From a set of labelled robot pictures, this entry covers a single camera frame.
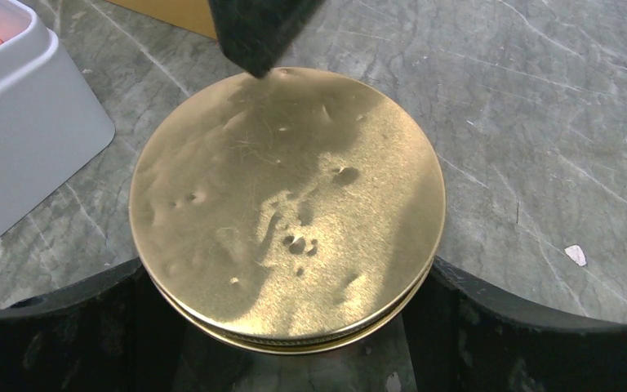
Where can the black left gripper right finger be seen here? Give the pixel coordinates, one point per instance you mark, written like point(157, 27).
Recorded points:
point(465, 334)

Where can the gold round lid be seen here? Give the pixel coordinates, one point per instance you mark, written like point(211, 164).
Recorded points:
point(291, 214)

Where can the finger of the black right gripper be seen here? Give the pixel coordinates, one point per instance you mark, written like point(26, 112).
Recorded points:
point(255, 34)

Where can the gold tin of lollipops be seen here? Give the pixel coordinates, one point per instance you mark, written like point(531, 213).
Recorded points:
point(192, 15)

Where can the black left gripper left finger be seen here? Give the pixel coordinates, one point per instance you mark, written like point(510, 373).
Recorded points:
point(110, 332)

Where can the white tin of pastel candies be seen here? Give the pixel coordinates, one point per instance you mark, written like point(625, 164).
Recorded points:
point(51, 123)

